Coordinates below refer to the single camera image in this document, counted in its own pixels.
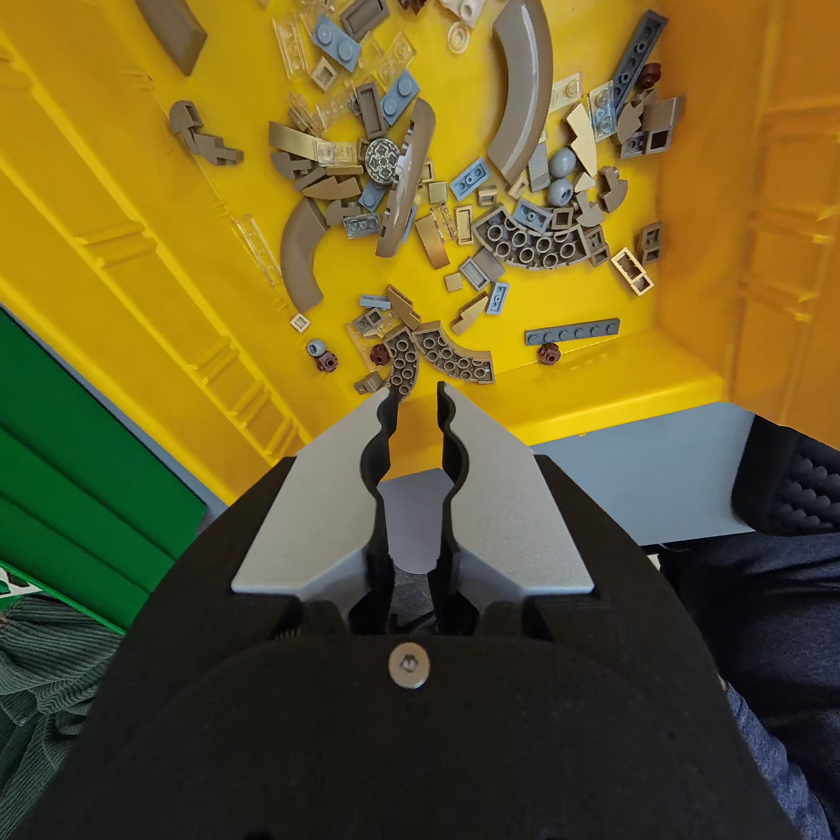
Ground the yellow plastic bin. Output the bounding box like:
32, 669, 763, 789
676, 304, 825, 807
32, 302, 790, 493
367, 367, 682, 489
0, 0, 840, 506

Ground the pile of lego pieces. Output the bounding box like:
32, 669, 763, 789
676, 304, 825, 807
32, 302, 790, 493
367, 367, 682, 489
134, 0, 688, 403

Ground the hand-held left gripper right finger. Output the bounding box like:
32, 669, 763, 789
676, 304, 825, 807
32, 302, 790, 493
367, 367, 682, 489
432, 382, 595, 635

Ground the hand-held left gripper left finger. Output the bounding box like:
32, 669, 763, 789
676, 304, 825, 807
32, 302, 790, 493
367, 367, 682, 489
230, 387, 400, 635

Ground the green corduroy cloth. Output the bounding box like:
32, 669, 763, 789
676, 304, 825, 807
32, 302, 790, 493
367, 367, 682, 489
0, 594, 129, 811

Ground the green plastic bin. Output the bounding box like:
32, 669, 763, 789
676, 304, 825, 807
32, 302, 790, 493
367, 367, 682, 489
0, 305, 210, 636

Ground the black padded wrist rest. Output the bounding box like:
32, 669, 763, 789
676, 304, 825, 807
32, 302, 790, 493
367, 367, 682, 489
730, 413, 840, 537

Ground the person's navy sweatshirt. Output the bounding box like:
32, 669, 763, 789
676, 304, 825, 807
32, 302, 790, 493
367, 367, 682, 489
656, 530, 840, 840

